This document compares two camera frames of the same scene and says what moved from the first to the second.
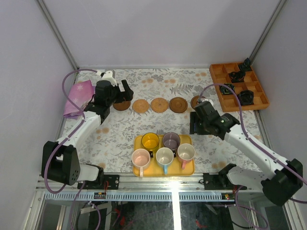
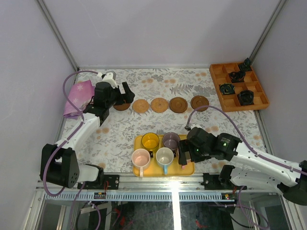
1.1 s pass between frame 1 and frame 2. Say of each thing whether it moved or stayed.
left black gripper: stayed
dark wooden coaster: stayed
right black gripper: moved
